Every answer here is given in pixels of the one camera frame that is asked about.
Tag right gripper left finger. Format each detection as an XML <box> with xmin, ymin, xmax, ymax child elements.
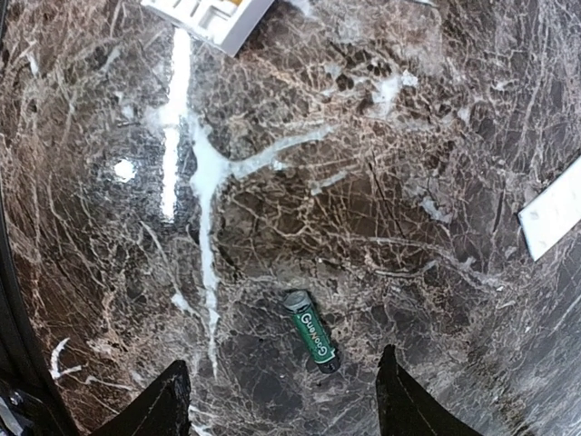
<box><xmin>93</xmin><ymin>360</ymin><xmax>191</xmax><ymax>436</ymax></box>

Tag green battery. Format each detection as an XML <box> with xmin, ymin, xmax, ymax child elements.
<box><xmin>282</xmin><ymin>290</ymin><xmax>340</xmax><ymax>374</ymax></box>

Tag black front rail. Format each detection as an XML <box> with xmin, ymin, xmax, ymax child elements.
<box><xmin>1</xmin><ymin>218</ymin><xmax>78</xmax><ymax>435</ymax></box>

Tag white battery cover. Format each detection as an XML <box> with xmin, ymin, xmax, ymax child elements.
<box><xmin>518</xmin><ymin>158</ymin><xmax>581</xmax><ymax>262</ymax></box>

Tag white remote control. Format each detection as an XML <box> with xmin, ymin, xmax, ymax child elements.
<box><xmin>141</xmin><ymin>0</ymin><xmax>274</xmax><ymax>57</ymax></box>

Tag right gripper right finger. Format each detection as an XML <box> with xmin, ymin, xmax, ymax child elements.
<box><xmin>376</xmin><ymin>344</ymin><xmax>479</xmax><ymax>436</ymax></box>

